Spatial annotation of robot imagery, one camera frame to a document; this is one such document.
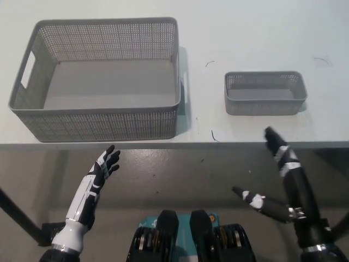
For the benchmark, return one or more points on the black and white right hand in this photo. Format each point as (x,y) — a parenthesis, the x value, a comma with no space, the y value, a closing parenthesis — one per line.
(298,191)

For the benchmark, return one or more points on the large grey perforated basket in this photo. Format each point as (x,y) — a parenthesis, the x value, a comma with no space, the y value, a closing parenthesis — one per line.
(95,125)

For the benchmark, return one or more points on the black table leg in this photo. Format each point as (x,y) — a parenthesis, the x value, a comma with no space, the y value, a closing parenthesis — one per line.
(16,210)
(340,226)

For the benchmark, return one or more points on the white and black left hand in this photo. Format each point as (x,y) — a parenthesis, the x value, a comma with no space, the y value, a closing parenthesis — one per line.
(94,185)

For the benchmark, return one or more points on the black and teal robot torso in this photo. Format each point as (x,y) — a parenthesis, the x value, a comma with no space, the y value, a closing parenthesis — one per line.
(199,232)

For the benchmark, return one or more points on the small grey perforated basket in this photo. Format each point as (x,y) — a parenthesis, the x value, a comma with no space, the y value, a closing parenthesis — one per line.
(259,107)

